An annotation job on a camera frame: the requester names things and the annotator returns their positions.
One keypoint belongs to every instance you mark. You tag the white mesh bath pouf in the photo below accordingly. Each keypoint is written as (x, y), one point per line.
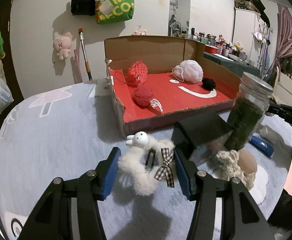
(188, 71)

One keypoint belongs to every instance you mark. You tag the blue white sponge cloth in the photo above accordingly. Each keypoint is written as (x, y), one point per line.
(262, 146)

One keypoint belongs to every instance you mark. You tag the dark green clothed table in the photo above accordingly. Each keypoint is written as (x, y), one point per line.
(233, 66)

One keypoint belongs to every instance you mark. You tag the white translucent pouch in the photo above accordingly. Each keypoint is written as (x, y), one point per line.
(269, 134)

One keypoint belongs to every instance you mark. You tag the plastic bag on door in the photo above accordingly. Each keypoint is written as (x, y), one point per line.
(5, 95)

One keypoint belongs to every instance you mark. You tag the grey fleece blanket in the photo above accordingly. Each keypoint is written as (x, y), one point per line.
(64, 133)

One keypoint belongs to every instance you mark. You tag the black fuzzy pompom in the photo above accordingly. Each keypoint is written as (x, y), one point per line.
(208, 84)

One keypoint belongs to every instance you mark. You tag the beige round powder puff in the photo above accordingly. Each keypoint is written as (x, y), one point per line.
(247, 162)

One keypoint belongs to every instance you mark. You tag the pink plush pig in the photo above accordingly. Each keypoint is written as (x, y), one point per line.
(62, 44)

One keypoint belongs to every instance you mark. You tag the green tote bag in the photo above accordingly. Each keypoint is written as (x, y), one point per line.
(114, 11)

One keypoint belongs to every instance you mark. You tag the wall mirror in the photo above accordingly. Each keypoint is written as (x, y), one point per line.
(179, 17)

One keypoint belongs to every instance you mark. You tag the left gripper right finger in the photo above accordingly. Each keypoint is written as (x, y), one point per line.
(241, 216)

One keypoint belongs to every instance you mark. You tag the cardboard box red lining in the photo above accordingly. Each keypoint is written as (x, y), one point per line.
(179, 100)

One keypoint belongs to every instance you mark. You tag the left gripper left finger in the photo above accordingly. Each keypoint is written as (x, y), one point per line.
(51, 216)

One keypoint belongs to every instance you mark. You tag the red foam net sleeve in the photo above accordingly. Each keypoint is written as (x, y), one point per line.
(137, 73)

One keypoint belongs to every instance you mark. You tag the cream knitted scrunchie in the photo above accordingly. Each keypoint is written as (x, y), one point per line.
(229, 168)

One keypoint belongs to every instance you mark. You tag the pink curtain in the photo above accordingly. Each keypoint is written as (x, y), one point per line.
(284, 36)

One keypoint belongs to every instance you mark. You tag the white wardrobe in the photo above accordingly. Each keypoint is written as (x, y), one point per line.
(251, 33)

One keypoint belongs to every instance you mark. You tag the mop handle orange grip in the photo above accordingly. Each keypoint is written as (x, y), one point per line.
(87, 66)

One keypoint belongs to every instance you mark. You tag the large glass jar green label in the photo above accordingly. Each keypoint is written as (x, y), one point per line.
(250, 105)

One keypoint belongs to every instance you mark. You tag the colourful tin box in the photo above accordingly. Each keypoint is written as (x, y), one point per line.
(200, 137)

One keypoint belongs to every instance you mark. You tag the red knitted ball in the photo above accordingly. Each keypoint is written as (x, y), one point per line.
(143, 96)

